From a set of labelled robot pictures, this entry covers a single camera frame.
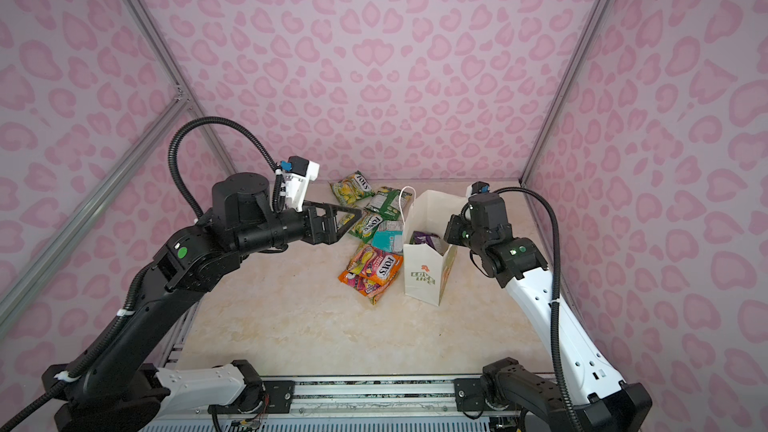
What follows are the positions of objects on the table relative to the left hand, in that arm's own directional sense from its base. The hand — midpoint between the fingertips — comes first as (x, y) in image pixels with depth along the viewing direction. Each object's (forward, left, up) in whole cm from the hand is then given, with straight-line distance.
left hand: (348, 207), depth 56 cm
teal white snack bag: (+21, -7, -41) cm, 46 cm away
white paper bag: (+2, -17, -27) cm, 32 cm away
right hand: (+8, -22, -16) cm, 28 cm away
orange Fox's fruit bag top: (+9, -2, -38) cm, 39 cm away
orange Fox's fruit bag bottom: (+3, 0, -40) cm, 40 cm away
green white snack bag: (+36, -7, -41) cm, 55 cm away
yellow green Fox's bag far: (+43, +7, -41) cm, 60 cm away
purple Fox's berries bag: (+15, -20, -35) cm, 44 cm away
